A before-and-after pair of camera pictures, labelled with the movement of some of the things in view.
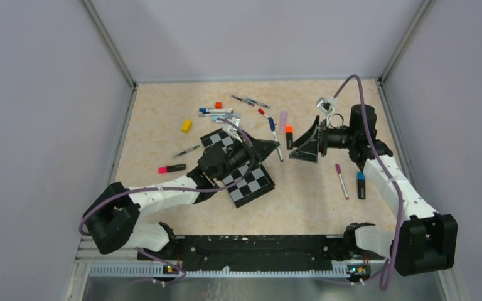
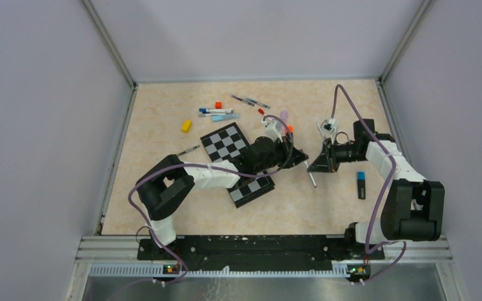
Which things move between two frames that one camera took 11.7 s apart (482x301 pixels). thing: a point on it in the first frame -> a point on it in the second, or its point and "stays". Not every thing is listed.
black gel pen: (190, 149) stays
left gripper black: (263, 148) -> (285, 148)
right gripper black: (309, 152) -> (323, 163)
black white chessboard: (258, 183) stays
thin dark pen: (243, 101) stays
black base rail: (317, 253) stays
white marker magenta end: (339, 171) -> (312, 179)
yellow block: (186, 126) stays
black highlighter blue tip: (360, 176) stays
